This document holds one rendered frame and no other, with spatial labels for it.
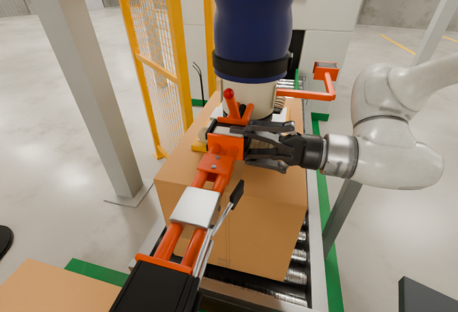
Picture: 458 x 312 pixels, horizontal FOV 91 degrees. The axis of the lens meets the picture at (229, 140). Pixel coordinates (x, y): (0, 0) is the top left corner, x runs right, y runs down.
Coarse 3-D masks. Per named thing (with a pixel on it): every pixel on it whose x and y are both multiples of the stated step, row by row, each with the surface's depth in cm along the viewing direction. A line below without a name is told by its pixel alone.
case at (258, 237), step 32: (192, 128) 80; (192, 160) 66; (160, 192) 63; (224, 192) 56; (256, 192) 56; (288, 192) 56; (224, 224) 64; (256, 224) 61; (288, 224) 58; (224, 256) 75; (256, 256) 70; (288, 256) 66
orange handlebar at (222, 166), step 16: (288, 96) 73; (304, 96) 72; (320, 96) 71; (208, 160) 44; (224, 160) 44; (208, 176) 44; (224, 176) 41; (176, 224) 33; (176, 240) 32; (192, 240) 31; (160, 256) 29; (192, 256) 29
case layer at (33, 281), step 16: (16, 272) 86; (32, 272) 86; (48, 272) 86; (64, 272) 86; (0, 288) 82; (16, 288) 82; (32, 288) 82; (48, 288) 82; (64, 288) 82; (80, 288) 82; (96, 288) 82; (112, 288) 82; (0, 304) 78; (16, 304) 78; (32, 304) 78; (48, 304) 78; (64, 304) 78; (80, 304) 78; (96, 304) 78
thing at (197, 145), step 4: (220, 104) 90; (212, 112) 86; (208, 120) 81; (204, 124) 79; (208, 124) 78; (196, 140) 71; (192, 144) 69; (196, 144) 69; (200, 144) 69; (204, 144) 69; (192, 148) 69; (196, 148) 69; (200, 148) 68; (204, 148) 68
